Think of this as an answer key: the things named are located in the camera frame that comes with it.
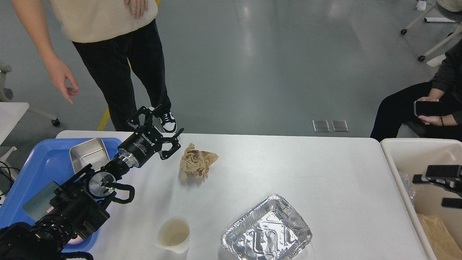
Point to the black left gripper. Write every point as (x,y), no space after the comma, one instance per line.
(139,146)

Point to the steel rectangular container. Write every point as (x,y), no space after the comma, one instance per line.
(89,152)

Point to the aluminium foil tray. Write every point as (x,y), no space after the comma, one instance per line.
(271,230)

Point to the pink ribbed mug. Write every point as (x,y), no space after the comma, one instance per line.
(76,239)

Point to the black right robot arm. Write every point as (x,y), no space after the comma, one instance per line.
(447,177)

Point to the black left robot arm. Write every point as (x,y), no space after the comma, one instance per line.
(77,207)

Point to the crumpled brown paper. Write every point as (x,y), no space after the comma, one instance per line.
(196,163)

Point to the cream paper cup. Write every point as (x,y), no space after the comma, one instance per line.
(174,235)

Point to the standing person beige top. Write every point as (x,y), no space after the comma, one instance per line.
(115,38)

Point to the blue plastic tray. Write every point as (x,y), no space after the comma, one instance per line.
(49,161)

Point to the green ribbed cup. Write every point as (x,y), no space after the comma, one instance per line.
(40,204)

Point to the white side table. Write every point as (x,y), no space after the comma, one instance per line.
(10,114)

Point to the metal floor plates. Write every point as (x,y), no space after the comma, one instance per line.
(328,126)

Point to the white plastic bin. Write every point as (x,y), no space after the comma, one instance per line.
(412,156)

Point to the black smartphone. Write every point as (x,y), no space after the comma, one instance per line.
(429,108)

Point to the brown paper in bin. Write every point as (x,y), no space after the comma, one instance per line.
(443,244)

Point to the white chair top right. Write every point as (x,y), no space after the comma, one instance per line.
(451,10)

